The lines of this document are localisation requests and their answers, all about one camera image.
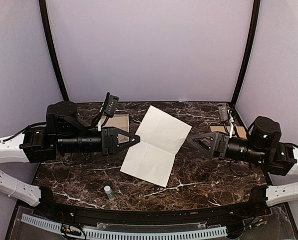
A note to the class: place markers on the left black corner post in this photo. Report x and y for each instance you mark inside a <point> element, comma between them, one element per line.
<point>51,49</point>

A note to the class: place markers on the white letter paper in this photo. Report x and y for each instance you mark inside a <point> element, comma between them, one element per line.
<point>161,137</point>

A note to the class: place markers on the beige lined stationery sheet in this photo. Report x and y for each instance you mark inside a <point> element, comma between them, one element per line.
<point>119,121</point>

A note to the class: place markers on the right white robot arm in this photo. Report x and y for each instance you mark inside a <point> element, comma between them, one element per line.
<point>263,147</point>

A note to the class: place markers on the black corner post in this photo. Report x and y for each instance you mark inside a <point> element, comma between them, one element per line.
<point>51,49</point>
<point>247,52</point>

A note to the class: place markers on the brown kraft envelope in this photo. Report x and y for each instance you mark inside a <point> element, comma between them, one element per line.
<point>241,131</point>

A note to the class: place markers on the right black corner post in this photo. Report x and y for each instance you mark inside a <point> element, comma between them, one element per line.
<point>247,52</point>

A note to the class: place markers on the white slotted cable duct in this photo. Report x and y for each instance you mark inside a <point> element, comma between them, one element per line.
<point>112,231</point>

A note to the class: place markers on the black front frame rail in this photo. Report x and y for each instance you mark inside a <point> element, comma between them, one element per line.
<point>227,214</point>

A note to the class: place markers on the small white-capped glue bottle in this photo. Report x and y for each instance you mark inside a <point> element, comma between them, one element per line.
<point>108,191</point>

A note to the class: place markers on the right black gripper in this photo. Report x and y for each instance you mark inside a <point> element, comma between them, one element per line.
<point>219,148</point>

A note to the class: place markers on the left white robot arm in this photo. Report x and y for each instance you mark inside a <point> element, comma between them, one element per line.
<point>61,133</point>

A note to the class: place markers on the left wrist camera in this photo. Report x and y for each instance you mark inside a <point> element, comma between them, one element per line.
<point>108,110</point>

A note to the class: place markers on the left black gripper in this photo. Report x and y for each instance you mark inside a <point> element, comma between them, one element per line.
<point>110,138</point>

